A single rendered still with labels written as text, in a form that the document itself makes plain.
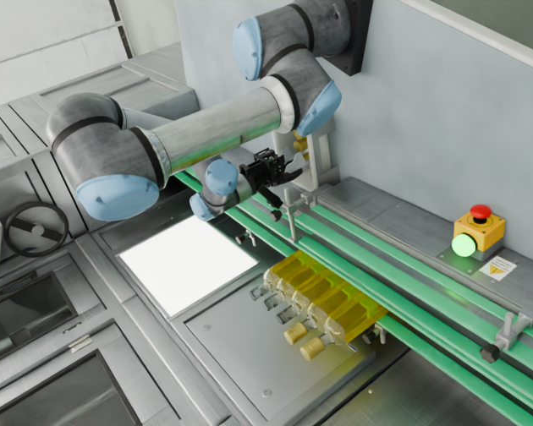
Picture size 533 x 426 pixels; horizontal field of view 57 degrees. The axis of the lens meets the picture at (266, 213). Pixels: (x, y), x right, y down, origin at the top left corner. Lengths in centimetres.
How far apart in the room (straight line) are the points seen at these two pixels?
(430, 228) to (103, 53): 397
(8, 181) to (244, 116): 114
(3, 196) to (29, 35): 283
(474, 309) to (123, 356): 94
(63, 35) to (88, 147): 386
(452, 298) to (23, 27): 407
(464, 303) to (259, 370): 53
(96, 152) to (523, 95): 71
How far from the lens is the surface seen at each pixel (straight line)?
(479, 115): 102
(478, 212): 105
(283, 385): 123
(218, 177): 112
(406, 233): 114
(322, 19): 109
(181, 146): 85
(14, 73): 461
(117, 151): 81
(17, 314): 183
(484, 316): 101
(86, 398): 145
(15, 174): 185
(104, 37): 476
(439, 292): 104
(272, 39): 102
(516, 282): 105
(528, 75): 94
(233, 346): 133
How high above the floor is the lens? 152
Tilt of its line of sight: 24 degrees down
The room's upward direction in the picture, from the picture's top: 120 degrees counter-clockwise
